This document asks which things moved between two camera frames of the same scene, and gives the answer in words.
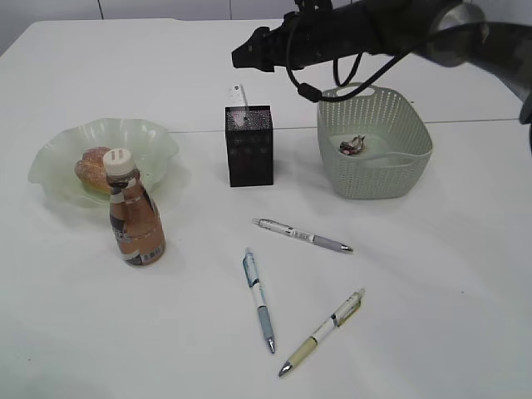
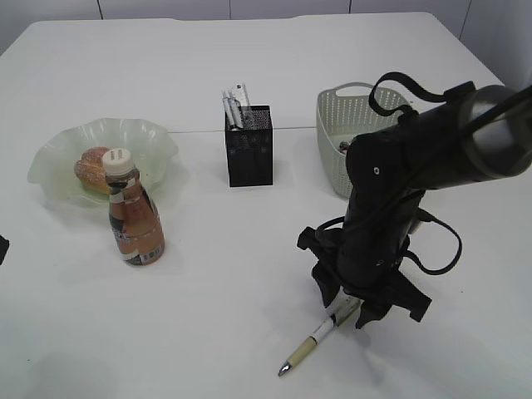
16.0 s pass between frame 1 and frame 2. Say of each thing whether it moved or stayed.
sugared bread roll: stayed
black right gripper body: moved
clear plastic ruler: stayed
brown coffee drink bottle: stayed
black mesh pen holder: stayed
